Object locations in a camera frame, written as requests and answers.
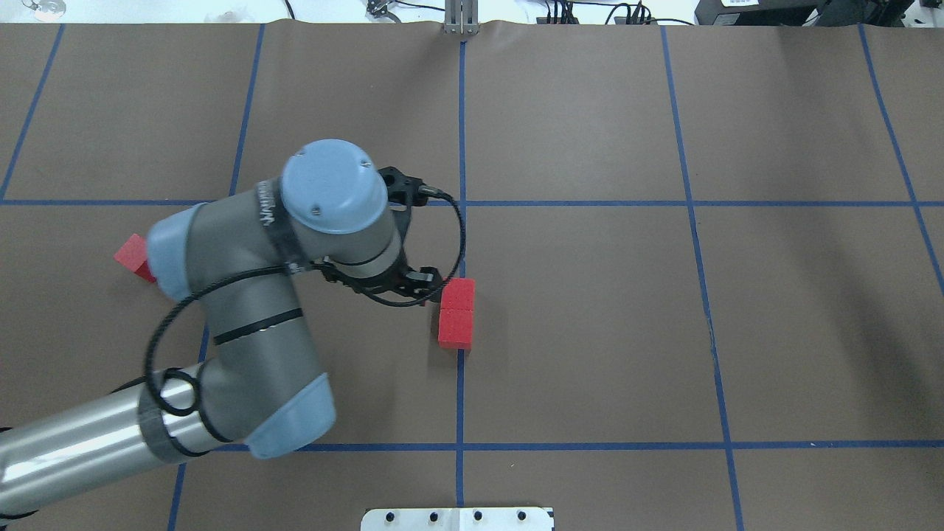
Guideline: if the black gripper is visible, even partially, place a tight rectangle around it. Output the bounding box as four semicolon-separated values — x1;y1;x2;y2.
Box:
324;166;452;305

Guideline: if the red block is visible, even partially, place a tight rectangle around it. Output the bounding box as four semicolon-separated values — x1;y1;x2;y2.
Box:
114;233;156;285
440;278;476;310
436;307;474;350

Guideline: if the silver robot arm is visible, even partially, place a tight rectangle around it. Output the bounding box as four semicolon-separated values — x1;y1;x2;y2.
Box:
2;140;466;525

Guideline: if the aluminium frame post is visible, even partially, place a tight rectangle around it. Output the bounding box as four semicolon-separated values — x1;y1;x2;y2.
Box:
442;0;481;36

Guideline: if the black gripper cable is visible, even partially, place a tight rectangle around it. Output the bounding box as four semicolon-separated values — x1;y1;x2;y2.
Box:
145;193;467;443

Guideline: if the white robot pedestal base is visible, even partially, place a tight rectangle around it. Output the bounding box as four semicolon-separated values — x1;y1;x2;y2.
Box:
360;505;556;530

